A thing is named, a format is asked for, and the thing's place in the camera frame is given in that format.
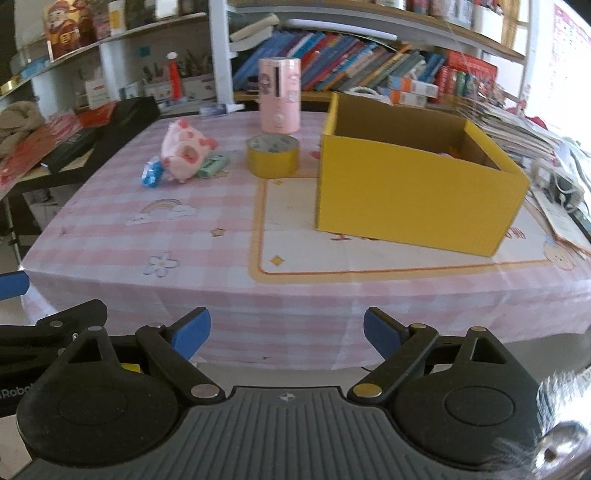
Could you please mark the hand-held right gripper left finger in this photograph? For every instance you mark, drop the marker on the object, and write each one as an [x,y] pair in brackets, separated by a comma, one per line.
[191,330]

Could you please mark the red gift box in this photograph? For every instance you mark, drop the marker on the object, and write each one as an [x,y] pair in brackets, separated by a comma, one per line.
[97,114]

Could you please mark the row of red thick books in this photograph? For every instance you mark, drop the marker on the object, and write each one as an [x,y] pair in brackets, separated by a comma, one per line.
[466,71]

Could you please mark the blue candy packet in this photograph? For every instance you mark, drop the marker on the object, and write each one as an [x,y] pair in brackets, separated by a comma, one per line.
[152,173]

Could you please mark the white red small box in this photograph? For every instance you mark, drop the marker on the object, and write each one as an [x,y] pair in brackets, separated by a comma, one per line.
[97,94]

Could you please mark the red tassel ornament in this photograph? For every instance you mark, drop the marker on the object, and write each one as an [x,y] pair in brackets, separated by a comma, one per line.
[173,78]

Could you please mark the pink cylindrical humidifier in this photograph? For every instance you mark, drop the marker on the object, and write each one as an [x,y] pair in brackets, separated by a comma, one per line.
[279,101]

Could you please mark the row of colourful books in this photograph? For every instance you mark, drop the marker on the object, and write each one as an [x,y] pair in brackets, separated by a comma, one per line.
[341,60]

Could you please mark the white pen holder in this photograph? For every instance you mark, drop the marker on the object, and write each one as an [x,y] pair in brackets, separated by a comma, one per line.
[487,18]

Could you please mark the white power strip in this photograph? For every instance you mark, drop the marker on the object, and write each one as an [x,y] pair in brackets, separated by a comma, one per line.
[556,182]

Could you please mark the stacked white books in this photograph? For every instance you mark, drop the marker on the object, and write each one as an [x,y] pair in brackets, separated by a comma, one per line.
[251,30]

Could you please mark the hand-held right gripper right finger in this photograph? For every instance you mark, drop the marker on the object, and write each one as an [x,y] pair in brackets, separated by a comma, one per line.
[383,332]

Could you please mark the orange and white box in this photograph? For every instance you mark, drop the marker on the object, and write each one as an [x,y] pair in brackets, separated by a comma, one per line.
[413,85]
[408,98]

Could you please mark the beige plush cloth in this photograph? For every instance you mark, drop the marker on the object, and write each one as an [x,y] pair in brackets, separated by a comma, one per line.
[21,127]

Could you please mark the alphabet wall poster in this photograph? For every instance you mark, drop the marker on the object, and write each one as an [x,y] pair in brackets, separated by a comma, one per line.
[575,46]

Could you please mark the yellow tape roll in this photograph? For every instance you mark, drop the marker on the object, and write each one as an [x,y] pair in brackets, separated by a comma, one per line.
[272,164]

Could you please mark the small green plastic case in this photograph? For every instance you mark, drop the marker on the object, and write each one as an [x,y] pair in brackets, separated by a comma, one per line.
[212,166]

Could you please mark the white corner shelf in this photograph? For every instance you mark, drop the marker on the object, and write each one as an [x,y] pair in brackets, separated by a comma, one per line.
[106,60]

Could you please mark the small spray bottle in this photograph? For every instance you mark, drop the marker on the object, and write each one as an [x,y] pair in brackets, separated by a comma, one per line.
[219,110]

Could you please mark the black flat box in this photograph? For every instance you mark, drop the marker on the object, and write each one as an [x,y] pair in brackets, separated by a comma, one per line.
[71,147]

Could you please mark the red printed packet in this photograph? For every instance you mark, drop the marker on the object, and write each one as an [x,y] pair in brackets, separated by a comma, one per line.
[32,152]

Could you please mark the black hard case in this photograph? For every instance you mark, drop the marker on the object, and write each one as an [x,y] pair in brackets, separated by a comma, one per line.
[129,120]

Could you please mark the pink pig plush toy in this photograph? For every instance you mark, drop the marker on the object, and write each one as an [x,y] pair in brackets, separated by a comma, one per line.
[184,152]

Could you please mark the stack of papers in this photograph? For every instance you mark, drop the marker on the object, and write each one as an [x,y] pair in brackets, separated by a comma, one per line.
[512,131]

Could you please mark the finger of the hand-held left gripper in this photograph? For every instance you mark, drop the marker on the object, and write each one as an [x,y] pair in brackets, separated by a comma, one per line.
[14,285]
[55,323]

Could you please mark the bamboo roll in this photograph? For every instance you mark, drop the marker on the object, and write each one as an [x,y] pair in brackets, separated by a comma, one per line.
[515,25]

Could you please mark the pen box with brushes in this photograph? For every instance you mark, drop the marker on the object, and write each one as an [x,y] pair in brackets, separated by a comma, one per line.
[198,83]
[157,87]

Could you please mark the white bookshelf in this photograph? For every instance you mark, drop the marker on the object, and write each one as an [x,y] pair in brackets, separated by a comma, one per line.
[219,50]

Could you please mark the fortune god figure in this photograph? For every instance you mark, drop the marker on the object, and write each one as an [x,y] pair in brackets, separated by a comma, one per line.
[69,30]

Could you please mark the printed paper booklet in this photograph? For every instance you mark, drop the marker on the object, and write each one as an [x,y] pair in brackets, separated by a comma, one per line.
[563,221]

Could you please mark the white bottle yellow label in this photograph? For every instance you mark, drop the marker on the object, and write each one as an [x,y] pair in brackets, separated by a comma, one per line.
[115,18]

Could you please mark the yellow cardboard box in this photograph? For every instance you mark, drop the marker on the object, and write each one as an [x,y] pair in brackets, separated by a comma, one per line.
[406,203]

